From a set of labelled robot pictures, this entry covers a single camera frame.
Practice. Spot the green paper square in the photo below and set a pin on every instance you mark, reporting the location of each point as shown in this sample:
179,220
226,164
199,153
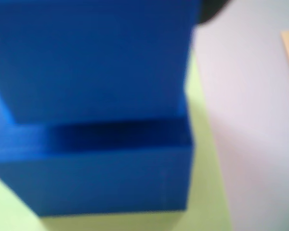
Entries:
202,144

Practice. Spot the large blue cube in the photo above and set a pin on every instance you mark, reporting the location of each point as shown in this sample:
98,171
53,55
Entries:
98,180

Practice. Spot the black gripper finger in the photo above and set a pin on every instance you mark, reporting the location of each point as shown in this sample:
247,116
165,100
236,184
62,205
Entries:
210,9

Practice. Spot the medium blue cube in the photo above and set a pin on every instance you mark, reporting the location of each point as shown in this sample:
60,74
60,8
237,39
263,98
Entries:
86,60

